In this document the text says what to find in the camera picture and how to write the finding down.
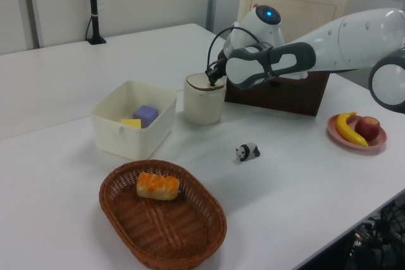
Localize black cables under table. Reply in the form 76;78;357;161
349;200;405;270

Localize yellow block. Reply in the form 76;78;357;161
120;118;143;130

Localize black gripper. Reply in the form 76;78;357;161
206;58;228;87

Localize toy bread loaf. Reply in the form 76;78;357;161
135;172;181;200

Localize purple cube block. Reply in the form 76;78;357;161
132;104;159;128

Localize yellow toy banana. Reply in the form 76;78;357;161
335;111;370;147

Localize cream small trash can body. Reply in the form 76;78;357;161
183;82;227;126

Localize cream toy cabinet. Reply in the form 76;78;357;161
236;0;357;45

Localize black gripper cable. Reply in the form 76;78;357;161
206;26;273;77

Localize black camera stand pole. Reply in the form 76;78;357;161
85;0;107;46

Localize cream trash can lid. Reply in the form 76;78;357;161
184;73;227;92

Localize dark brown wooden box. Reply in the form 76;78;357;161
224;71;332;117

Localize brown wicker basket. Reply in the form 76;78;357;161
99;159;228;270

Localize panda figurine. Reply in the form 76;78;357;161
234;142;261;163

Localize white plastic storage box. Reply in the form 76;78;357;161
90;80;178;161

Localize pink plate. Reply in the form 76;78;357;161
327;114;388;155

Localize red toy apple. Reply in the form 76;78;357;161
354;116;381;141

